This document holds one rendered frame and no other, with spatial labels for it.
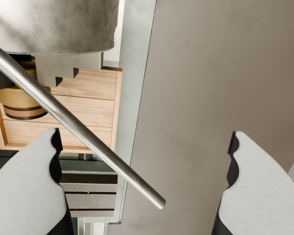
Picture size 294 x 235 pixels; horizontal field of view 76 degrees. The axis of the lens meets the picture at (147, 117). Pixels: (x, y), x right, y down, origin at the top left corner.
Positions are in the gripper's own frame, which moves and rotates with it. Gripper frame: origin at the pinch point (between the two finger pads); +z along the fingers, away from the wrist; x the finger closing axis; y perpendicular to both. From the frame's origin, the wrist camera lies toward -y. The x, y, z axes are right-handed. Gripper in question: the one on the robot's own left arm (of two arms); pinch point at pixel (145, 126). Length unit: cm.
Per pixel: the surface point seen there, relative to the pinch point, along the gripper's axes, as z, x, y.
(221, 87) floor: 143, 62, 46
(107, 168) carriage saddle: 42, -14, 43
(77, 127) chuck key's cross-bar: 2.2, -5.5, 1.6
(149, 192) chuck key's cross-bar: 2.3, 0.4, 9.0
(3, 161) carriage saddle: 39, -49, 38
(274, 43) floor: 147, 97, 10
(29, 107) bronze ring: 19.4, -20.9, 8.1
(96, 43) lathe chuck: 15.8, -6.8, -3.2
